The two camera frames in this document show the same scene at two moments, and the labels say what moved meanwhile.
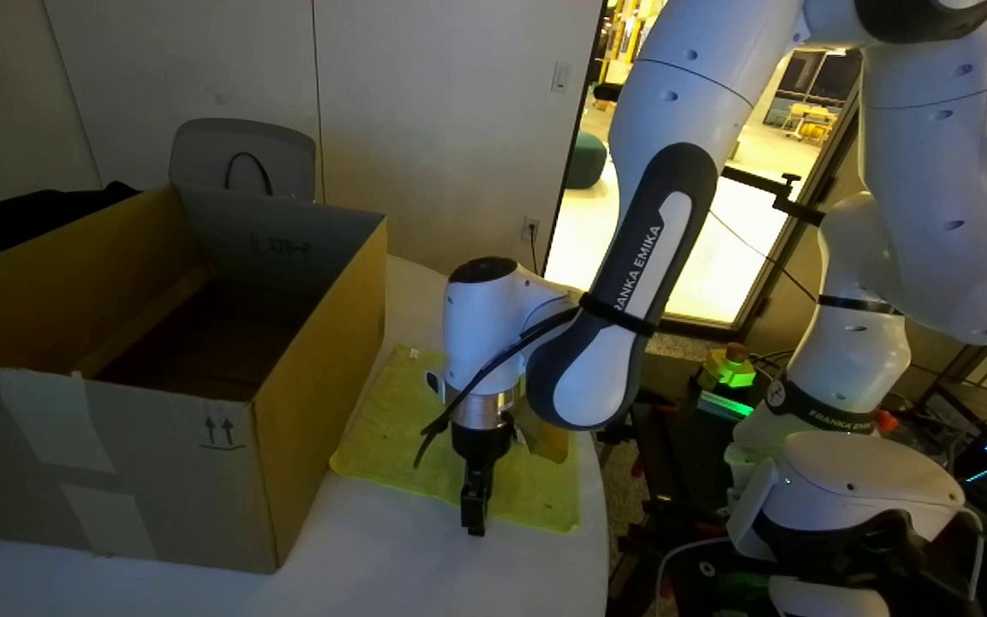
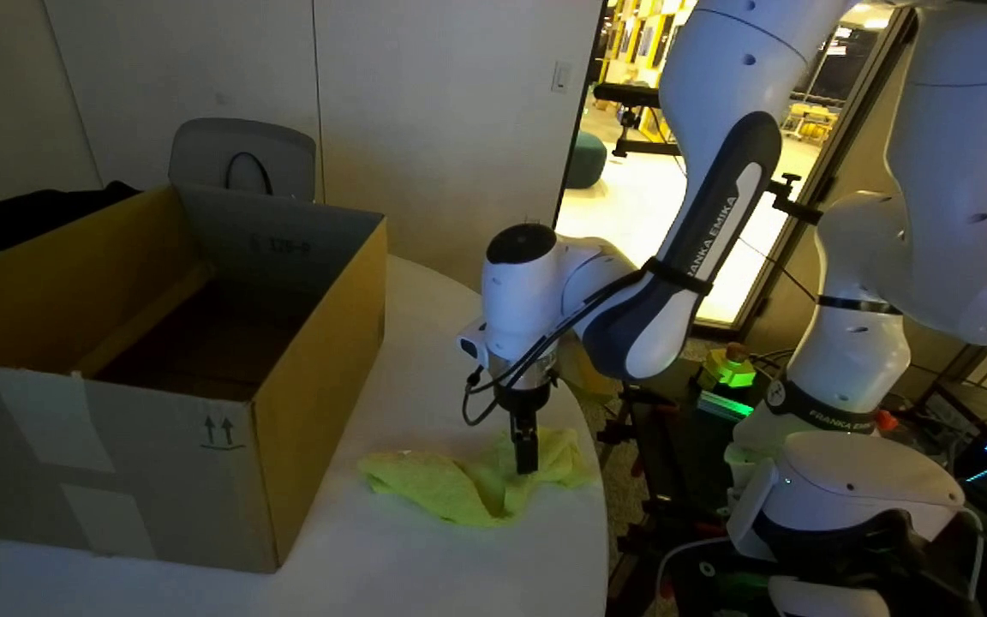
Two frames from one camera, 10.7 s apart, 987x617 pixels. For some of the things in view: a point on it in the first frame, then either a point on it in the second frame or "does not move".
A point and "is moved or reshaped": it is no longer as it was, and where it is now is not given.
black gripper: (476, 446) → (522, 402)
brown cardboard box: (169, 375) does not move
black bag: (11, 218) does not move
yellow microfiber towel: (403, 406) is moved or reshaped
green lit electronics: (735, 388) does not move
